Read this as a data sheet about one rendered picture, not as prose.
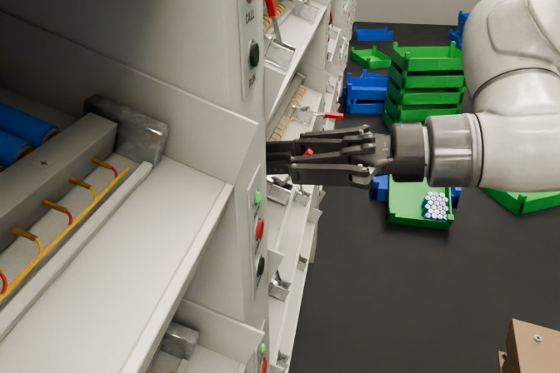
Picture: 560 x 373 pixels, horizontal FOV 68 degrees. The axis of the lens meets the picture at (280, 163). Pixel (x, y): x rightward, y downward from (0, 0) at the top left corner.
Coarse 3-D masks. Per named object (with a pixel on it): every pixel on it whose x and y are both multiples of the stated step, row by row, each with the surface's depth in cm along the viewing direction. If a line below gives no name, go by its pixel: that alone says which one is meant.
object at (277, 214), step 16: (304, 64) 94; (304, 80) 94; (320, 80) 95; (304, 96) 92; (320, 96) 95; (288, 128) 77; (304, 128) 79; (272, 208) 57; (288, 208) 58; (272, 224) 54; (272, 240) 52; (272, 256) 43; (272, 272) 45
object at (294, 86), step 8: (296, 80) 91; (288, 88) 86; (296, 88) 87; (288, 96) 83; (280, 104) 78; (288, 104) 81; (280, 112) 75; (272, 120) 72; (280, 120) 77; (272, 128) 70; (280, 128) 73; (280, 136) 71
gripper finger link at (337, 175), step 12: (300, 168) 50; (312, 168) 50; (324, 168) 49; (336, 168) 49; (348, 168) 48; (360, 168) 48; (300, 180) 51; (312, 180) 50; (324, 180) 50; (336, 180) 49; (348, 180) 49
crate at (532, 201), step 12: (492, 192) 153; (504, 192) 148; (516, 192) 156; (528, 192) 156; (540, 192) 156; (552, 192) 156; (504, 204) 149; (516, 204) 144; (528, 204) 144; (540, 204) 146; (552, 204) 148
